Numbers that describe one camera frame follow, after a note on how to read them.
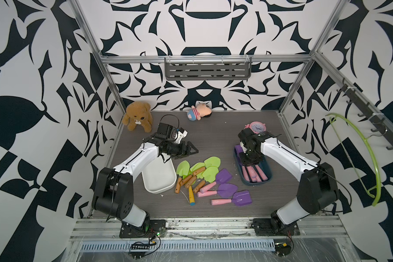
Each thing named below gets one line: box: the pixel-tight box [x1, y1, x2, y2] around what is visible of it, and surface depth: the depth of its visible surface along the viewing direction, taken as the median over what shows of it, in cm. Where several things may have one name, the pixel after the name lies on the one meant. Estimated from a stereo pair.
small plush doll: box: [186, 103, 213, 122], surface depth 114 cm
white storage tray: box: [141, 155, 177, 195], surface depth 90 cm
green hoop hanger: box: [325, 112, 382, 207], surface depth 61 cm
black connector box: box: [275, 242, 291, 256], surface depth 73 cm
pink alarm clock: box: [244, 121, 267, 135], surface depth 111 cm
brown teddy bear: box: [122, 100, 154, 133], surface depth 98 cm
